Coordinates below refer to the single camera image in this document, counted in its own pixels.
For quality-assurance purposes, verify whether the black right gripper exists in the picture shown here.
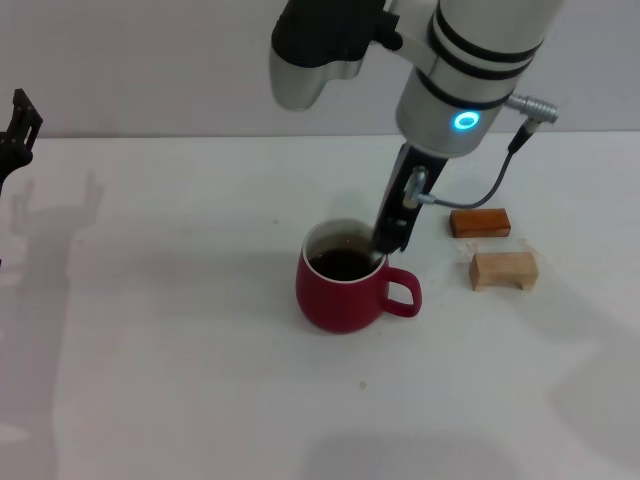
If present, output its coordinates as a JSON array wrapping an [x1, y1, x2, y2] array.
[[372, 144, 449, 255]]

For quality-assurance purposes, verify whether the dark coffee liquid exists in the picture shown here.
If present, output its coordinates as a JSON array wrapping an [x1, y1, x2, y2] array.
[[307, 248, 379, 282]]

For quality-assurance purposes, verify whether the light wooden arch block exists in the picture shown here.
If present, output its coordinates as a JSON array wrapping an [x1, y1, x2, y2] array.
[[468, 251, 540, 293]]

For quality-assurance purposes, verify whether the dark orange wooden block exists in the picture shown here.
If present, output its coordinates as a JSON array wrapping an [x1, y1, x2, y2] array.
[[448, 208, 512, 239]]

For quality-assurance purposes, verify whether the red ceramic mug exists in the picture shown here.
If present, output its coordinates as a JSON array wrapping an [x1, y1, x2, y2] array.
[[294, 217, 423, 335]]

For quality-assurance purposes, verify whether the grey right gripper cable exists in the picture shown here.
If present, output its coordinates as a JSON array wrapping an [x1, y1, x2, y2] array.
[[402, 93, 559, 209]]

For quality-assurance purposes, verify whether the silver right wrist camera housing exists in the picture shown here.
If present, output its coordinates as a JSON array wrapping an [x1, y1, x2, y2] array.
[[269, 0, 404, 112]]

